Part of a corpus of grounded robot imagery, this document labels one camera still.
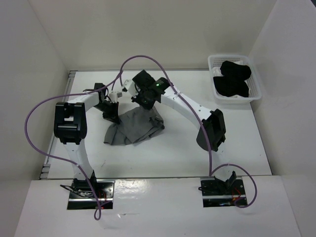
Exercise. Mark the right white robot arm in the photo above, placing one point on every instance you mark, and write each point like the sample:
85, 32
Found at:
210, 124

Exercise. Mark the grey pleated skirt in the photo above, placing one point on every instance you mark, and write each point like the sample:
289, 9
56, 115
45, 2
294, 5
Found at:
135, 126

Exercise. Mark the aluminium table edge rail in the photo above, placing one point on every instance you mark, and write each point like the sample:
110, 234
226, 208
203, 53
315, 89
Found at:
58, 126

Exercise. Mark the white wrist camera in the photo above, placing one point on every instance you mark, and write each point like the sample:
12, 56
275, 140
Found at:
129, 86
114, 96

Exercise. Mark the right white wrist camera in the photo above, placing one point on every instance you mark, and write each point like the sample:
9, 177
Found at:
129, 86

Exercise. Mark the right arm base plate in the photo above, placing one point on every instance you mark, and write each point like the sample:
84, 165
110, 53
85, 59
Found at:
214, 194

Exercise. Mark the black skirt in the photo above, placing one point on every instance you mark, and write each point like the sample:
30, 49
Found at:
232, 81

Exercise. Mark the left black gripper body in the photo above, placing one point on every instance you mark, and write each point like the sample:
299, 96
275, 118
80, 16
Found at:
104, 107

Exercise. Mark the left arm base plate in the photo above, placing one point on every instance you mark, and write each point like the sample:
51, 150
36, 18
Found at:
83, 199

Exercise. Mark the white plastic basket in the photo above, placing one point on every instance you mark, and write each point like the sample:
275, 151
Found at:
216, 60

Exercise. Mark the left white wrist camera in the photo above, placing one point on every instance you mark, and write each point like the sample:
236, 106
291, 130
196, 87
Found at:
114, 96

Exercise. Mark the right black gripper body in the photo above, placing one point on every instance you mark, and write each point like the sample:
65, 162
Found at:
142, 100

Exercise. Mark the white garment in basket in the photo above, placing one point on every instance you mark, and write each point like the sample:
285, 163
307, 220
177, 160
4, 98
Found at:
217, 72

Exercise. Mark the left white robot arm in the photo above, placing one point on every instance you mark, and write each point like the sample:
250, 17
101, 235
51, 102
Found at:
70, 127

